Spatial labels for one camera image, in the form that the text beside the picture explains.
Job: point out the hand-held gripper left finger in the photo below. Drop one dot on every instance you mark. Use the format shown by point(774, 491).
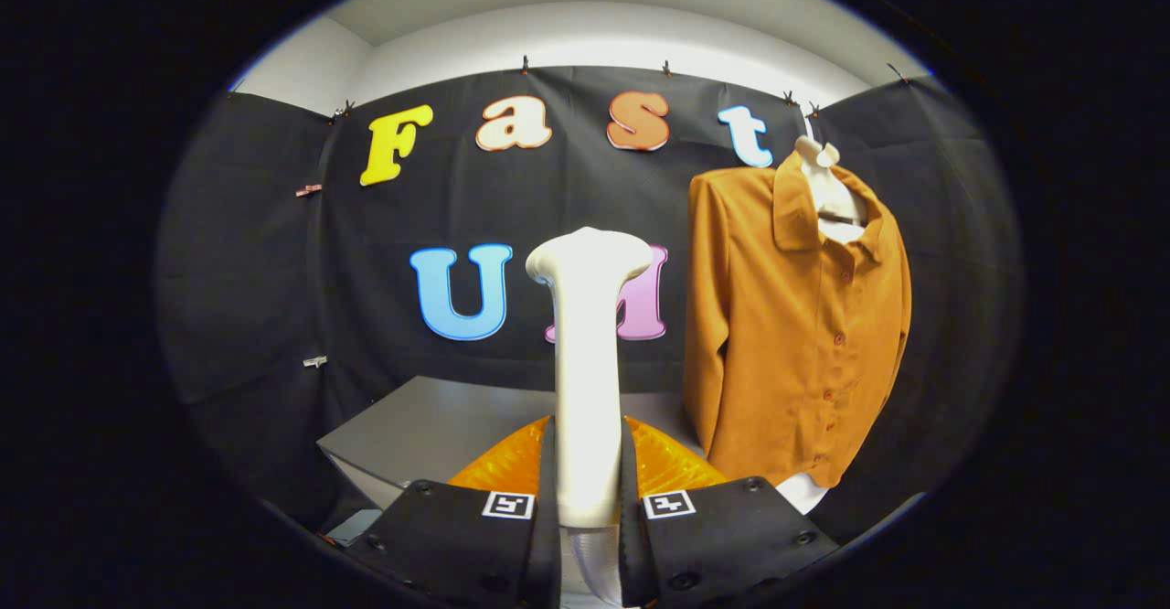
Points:
point(457, 545)

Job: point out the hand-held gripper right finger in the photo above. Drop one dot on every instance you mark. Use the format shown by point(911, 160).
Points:
point(722, 545)

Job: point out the orange button-up shirt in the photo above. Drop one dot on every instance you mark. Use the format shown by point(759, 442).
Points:
point(777, 335)

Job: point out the white garment steamer head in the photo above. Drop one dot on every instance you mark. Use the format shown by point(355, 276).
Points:
point(587, 362)

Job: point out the grey drawer cabinet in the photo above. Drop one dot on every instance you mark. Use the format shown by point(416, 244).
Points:
point(439, 426)

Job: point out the black backdrop cloth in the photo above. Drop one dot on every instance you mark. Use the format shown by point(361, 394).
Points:
point(274, 271)

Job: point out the row of black cloth clips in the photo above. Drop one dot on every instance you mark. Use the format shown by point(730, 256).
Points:
point(525, 65)

